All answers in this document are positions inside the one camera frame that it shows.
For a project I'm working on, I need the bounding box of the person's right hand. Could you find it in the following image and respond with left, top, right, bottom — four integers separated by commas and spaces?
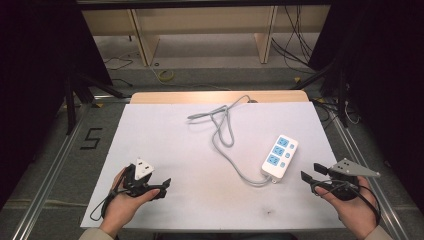
314, 176, 380, 240

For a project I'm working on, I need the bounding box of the black curtain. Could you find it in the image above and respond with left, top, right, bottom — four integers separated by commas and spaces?
0, 0, 113, 212
307, 0, 424, 205

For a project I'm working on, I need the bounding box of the black metal stand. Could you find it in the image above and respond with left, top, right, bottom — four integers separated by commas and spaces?
64, 74, 125, 136
292, 59, 352, 128

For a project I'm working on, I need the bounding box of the aluminium floor rail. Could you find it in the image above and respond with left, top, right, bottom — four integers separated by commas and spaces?
328, 106, 412, 240
11, 103, 92, 240

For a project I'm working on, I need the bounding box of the bundle of black cables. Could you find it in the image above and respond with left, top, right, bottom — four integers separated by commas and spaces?
271, 4, 316, 70

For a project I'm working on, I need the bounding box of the thin black floor cable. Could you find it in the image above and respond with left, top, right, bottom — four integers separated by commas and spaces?
103, 55, 135, 88

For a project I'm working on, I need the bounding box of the person's left hand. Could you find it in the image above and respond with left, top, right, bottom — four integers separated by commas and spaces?
99, 168, 161, 238

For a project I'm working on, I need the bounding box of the grey power strip cable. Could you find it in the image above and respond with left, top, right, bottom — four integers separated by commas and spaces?
186, 94, 273, 188

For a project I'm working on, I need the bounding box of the wooden shelf unit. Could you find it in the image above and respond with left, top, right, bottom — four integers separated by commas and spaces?
81, 4, 332, 68

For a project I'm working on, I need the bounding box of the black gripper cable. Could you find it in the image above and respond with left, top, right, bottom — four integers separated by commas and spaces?
89, 184, 130, 223
309, 179, 382, 228

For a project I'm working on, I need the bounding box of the white power strip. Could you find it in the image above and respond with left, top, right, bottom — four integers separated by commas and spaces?
260, 134, 300, 185

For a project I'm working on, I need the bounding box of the thin white cable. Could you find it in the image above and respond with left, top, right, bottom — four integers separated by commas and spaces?
343, 99, 362, 126

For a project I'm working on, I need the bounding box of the wooden table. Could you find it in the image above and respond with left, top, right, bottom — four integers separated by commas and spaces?
129, 89, 310, 105

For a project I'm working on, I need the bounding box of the white table mat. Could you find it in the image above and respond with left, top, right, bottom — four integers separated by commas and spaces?
80, 101, 346, 231

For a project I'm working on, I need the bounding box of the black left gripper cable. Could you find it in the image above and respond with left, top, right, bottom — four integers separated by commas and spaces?
89, 184, 130, 223

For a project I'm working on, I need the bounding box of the yellow cable coil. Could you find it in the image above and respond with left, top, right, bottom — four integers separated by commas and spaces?
151, 64, 176, 85

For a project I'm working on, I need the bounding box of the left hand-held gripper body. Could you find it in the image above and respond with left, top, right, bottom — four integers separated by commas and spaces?
122, 157, 168, 200

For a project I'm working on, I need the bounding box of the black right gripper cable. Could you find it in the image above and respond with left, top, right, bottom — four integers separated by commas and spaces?
309, 179, 382, 228

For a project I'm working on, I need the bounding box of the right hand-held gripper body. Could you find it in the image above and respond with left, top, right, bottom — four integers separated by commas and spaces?
327, 157, 381, 202

